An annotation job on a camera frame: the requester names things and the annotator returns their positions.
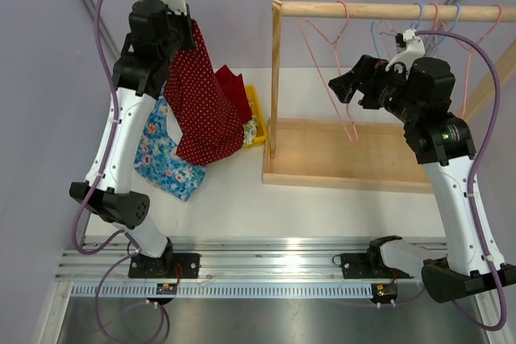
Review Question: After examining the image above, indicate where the blue floral skirt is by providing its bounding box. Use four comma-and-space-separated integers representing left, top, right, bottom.
134, 96, 206, 201

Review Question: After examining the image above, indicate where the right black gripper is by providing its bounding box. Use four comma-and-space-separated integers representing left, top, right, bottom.
329, 55, 422, 125

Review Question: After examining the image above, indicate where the blue hanger of floral skirt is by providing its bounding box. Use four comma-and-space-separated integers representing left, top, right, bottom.
370, 2, 424, 59

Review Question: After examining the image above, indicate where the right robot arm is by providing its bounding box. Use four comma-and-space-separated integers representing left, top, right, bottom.
328, 55, 515, 303

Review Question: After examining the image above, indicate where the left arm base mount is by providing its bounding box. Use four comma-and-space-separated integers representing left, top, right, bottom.
128, 239, 202, 306

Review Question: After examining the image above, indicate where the blue hanger of lemon skirt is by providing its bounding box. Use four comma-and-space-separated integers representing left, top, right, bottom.
418, 2, 462, 59

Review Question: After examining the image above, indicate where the pink hanger of tan skirt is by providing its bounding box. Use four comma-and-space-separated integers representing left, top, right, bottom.
459, 2, 505, 115

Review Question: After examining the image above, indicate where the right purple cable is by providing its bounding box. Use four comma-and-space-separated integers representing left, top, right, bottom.
414, 29, 509, 333

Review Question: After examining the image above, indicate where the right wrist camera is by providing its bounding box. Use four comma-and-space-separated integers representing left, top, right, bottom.
385, 28, 426, 72

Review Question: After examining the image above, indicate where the plain red skirt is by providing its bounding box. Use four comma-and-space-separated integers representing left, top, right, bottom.
214, 65, 252, 124

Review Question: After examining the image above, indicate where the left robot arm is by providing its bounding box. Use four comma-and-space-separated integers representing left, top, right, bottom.
69, 0, 195, 277

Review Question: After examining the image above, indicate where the lemon print skirt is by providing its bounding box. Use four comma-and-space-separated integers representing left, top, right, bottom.
242, 114, 259, 148

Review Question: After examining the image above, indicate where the red polka dot skirt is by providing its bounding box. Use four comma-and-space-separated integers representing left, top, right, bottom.
164, 20, 244, 166

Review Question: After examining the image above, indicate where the purple cable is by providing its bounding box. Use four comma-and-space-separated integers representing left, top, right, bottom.
71, 0, 169, 344
414, 29, 509, 333

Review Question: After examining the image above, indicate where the wooden clothes rack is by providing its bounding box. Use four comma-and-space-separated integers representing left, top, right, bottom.
262, 0, 515, 193

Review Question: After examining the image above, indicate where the yellow plastic tray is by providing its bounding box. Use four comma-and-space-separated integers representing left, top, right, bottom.
245, 85, 268, 147

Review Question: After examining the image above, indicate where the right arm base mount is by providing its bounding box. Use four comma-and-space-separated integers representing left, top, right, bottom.
332, 235, 415, 309

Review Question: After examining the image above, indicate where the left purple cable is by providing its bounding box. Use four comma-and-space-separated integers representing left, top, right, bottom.
71, 0, 169, 344

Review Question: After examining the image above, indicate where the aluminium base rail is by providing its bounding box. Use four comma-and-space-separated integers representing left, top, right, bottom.
54, 237, 448, 300

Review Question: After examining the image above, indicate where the pink hanger of red skirt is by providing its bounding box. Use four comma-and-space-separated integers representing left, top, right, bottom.
378, 2, 440, 55

